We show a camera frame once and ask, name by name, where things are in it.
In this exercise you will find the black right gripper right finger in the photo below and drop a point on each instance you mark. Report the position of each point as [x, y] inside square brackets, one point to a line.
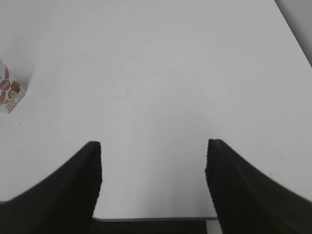
[248, 202]

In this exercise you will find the white yili changqing bottle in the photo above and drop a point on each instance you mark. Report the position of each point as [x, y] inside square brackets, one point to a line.
[11, 92]

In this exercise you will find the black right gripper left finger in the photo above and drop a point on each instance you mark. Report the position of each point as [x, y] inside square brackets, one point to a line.
[63, 203]

